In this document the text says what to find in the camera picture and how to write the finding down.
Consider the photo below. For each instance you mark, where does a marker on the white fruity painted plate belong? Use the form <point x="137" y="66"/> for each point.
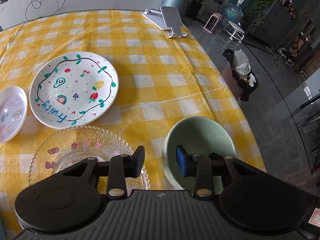
<point x="73" y="89"/>

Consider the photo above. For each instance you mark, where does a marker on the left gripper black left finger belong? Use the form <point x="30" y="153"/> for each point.
<point x="127" y="165"/>

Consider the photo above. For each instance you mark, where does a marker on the green ceramic bowl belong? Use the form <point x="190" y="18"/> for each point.
<point x="198" y="135"/>

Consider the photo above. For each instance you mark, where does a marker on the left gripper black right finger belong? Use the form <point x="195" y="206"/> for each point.
<point x="188" y="163"/>

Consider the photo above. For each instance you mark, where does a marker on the white round stool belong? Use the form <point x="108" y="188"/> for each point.
<point x="235" y="32"/>

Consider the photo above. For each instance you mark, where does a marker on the yellow white checkered tablecloth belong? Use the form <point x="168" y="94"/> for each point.
<point x="161" y="80"/>

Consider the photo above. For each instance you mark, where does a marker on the clear glass beaded plate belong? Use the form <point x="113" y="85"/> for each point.
<point x="72" y="145"/>

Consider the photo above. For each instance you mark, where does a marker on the small white sticker plate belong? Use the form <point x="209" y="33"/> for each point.
<point x="14" y="105"/>

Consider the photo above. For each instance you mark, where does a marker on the pink small heater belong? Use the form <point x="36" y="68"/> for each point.
<point x="212" y="23"/>

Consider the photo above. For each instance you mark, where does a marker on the blue water jug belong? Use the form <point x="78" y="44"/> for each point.
<point x="232" y="12"/>

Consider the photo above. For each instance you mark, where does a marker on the white phone stand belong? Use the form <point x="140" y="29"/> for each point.
<point x="166" y="18"/>

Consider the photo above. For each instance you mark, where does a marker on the dark cabinet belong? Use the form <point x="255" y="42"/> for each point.
<point x="276" y="26"/>

